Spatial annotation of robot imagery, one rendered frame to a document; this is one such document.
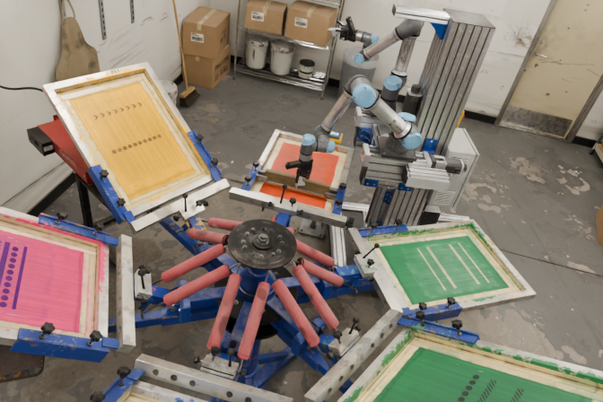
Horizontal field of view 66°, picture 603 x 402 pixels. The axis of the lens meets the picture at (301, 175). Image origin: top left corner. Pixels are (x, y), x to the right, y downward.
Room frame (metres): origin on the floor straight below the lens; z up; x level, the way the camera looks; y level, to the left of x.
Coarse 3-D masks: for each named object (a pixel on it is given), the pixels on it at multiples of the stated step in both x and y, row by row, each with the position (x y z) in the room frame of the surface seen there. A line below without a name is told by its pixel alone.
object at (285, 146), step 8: (288, 144) 2.77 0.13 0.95; (280, 152) 2.66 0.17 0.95; (296, 152) 2.70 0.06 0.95; (280, 160) 2.57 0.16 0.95; (272, 168) 2.46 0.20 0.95; (264, 184) 2.27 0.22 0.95; (272, 184) 2.29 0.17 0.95; (264, 192) 2.19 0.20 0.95; (272, 192) 2.21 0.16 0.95; (280, 192) 2.22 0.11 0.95; (288, 192) 2.24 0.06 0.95
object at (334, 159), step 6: (318, 156) 2.69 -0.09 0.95; (324, 156) 2.71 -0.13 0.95; (330, 156) 2.72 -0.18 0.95; (336, 156) 2.74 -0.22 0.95; (330, 162) 2.65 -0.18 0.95; (336, 162) 2.66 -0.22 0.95; (330, 168) 2.58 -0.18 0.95; (330, 174) 2.51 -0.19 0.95; (324, 180) 2.43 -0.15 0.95; (330, 180) 2.44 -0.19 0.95; (330, 186) 2.38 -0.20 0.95; (300, 192) 2.26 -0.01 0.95; (300, 198) 2.20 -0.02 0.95; (306, 198) 2.21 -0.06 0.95; (312, 198) 2.22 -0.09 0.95; (318, 198) 2.23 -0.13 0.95; (324, 198) 2.24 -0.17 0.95; (306, 204) 2.16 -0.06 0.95; (312, 204) 2.17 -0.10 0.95; (318, 204) 2.18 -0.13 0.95; (324, 204) 2.19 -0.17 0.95
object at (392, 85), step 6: (390, 78) 3.01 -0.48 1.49; (396, 78) 3.02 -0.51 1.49; (384, 84) 2.98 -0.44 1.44; (390, 84) 2.95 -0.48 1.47; (396, 84) 2.95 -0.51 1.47; (402, 84) 3.05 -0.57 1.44; (384, 90) 2.97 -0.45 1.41; (390, 90) 2.94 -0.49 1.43; (396, 90) 2.95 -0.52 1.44; (384, 96) 2.96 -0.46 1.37; (390, 96) 2.94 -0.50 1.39; (396, 96) 2.96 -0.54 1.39
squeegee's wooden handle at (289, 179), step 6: (270, 174) 2.27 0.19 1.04; (276, 174) 2.27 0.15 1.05; (282, 174) 2.27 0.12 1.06; (288, 174) 2.28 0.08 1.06; (276, 180) 2.27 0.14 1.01; (282, 180) 2.26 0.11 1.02; (288, 180) 2.26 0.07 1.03; (294, 180) 2.25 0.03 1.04; (306, 180) 2.25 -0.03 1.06; (312, 180) 2.26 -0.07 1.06; (294, 186) 2.25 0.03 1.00; (300, 186) 2.25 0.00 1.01; (306, 186) 2.25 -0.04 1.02; (312, 186) 2.24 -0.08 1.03; (318, 186) 2.24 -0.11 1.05; (324, 186) 2.24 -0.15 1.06; (318, 192) 2.24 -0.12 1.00; (324, 192) 2.23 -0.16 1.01
